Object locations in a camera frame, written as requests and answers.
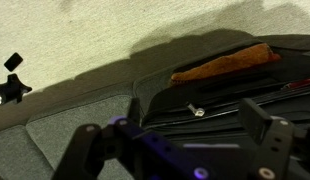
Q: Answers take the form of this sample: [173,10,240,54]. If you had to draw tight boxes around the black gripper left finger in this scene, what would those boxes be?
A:
[51,97,216,180]

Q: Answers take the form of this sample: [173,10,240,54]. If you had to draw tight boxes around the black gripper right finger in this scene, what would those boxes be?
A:
[237,98,310,180]

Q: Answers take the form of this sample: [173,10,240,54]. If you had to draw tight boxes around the metal zipper pull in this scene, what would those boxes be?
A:
[186,102,206,118]

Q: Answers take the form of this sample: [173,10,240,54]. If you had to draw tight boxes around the red suitcase tag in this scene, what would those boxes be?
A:
[281,77,310,91]

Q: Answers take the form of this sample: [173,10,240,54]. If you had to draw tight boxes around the grey fabric sofa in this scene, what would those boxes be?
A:
[0,29,310,180]

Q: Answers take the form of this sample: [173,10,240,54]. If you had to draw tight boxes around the orange towel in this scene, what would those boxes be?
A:
[169,42,283,87]

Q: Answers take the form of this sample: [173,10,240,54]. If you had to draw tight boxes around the black phone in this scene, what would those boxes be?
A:
[3,52,24,73]

